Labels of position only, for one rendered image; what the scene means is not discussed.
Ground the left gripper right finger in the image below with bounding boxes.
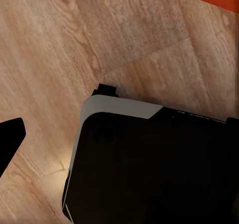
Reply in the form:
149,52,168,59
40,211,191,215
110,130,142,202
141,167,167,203
223,117,239,157

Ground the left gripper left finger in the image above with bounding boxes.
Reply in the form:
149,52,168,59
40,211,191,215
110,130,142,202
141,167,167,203
0,117,26,177

